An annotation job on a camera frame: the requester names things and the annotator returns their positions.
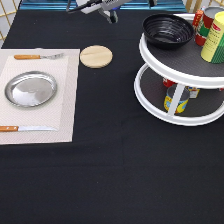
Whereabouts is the silver metal plate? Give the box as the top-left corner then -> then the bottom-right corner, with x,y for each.
4,71 -> 57,108

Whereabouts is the wooden handled knife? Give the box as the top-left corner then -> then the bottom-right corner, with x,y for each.
0,126 -> 57,132

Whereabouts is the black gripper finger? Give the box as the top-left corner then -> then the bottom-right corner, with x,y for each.
66,2 -> 92,13
99,9 -> 118,24

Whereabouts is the black ribbed bowl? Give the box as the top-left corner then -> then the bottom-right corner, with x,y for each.
142,14 -> 194,50

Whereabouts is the round wooden coaster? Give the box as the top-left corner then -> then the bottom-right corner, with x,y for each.
80,45 -> 113,68

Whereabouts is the yellow green cylinder container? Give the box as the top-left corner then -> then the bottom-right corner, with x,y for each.
201,11 -> 224,64

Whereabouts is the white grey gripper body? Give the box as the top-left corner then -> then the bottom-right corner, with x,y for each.
79,0 -> 130,14

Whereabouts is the yellow blue can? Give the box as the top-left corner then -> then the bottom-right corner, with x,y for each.
164,84 -> 190,115

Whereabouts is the black tablecloth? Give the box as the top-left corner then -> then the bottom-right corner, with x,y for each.
0,10 -> 224,224

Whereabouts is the beige woven placemat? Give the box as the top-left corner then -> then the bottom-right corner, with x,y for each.
0,49 -> 80,145

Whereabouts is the wooden handled fork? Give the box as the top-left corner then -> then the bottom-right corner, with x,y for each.
14,53 -> 64,60

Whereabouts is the white two-tier lazy Susan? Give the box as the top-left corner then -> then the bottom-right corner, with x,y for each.
133,13 -> 224,127

